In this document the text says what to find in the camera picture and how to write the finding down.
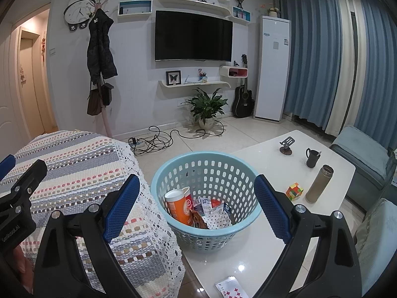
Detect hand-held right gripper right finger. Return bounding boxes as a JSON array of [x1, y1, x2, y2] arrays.
[[253, 174, 362, 298]]

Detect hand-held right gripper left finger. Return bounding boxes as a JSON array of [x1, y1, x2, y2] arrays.
[[33, 174, 141, 298]]

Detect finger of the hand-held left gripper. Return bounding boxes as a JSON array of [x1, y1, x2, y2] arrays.
[[0, 154, 17, 181], [0, 159, 48, 208]]

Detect white polka-dot bag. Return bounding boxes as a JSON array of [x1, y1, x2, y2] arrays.
[[205, 211, 232, 229]]

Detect orange paper cup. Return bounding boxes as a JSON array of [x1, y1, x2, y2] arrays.
[[164, 187, 194, 225]]

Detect white milk carton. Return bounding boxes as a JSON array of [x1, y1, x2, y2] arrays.
[[193, 197, 211, 215]]

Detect orange snack packet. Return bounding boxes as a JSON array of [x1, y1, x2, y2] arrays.
[[189, 208, 209, 229]]

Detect light blue plastic basket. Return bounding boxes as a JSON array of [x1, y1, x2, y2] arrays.
[[150, 151, 265, 253]]

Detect person's left hand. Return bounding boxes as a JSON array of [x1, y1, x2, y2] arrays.
[[13, 245, 34, 295]]

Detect colourful puzzle cube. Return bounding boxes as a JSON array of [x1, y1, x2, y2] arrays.
[[285, 183, 304, 201]]

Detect striped woven blanket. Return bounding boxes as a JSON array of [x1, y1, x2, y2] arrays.
[[0, 130, 186, 298]]

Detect metal thermos flask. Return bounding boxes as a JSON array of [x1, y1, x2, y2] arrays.
[[305, 164, 334, 204]]

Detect dark phone stand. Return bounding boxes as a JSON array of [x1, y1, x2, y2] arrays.
[[279, 137, 295, 156]]

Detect dark mug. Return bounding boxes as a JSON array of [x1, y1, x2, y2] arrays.
[[305, 148, 322, 169]]

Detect white door with ornament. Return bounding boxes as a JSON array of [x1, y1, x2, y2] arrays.
[[19, 30, 47, 132]]

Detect red patterned card packet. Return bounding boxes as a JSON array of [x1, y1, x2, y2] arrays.
[[215, 276, 249, 298]]

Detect pink coat rack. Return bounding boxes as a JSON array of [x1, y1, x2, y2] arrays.
[[88, 0, 114, 137]]

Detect brown handbag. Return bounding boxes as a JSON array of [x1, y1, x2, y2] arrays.
[[87, 82, 103, 116]]

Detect teal upholstered stool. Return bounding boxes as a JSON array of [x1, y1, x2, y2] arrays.
[[330, 125, 397, 205]]

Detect black guitar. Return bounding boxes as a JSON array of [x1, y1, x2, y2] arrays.
[[232, 54, 255, 118]]

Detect black handbag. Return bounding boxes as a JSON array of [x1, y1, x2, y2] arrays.
[[102, 82, 115, 106]]

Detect grey-green cushion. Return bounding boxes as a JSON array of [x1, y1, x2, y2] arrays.
[[354, 198, 397, 286]]

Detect green potted plant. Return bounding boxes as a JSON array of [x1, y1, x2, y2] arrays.
[[183, 87, 228, 129]]

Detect white standing air conditioner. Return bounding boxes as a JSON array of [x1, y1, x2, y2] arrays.
[[252, 15, 291, 121]]

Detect black coat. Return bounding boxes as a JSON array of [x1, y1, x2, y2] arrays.
[[87, 9, 118, 84]]

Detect framed butterfly picture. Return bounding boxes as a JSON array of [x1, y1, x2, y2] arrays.
[[165, 70, 182, 86]]

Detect white and red oval shelf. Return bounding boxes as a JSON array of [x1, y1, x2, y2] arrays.
[[219, 65, 249, 79]]

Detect blue curtain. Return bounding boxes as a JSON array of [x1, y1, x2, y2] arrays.
[[341, 3, 397, 149], [271, 0, 342, 134]]

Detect cream curtain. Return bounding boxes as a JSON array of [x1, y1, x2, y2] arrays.
[[324, 0, 365, 137]]

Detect black television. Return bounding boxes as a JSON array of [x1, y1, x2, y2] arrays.
[[154, 10, 234, 63]]

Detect white and blue box shelf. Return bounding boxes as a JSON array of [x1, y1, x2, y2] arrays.
[[232, 6, 251, 23], [118, 0, 153, 16]]

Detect long white curved shelf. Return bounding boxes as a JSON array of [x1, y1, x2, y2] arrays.
[[157, 0, 232, 17]]

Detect white door with metal handle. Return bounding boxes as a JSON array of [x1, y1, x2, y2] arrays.
[[0, 36, 19, 159]]

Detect tangled black cables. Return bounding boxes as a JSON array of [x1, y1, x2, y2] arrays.
[[132, 126, 180, 156]]

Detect white wavy wall shelf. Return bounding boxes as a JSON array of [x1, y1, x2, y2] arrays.
[[158, 79, 232, 90]]

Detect panda wall clock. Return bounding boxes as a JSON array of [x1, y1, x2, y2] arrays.
[[64, 0, 97, 32]]

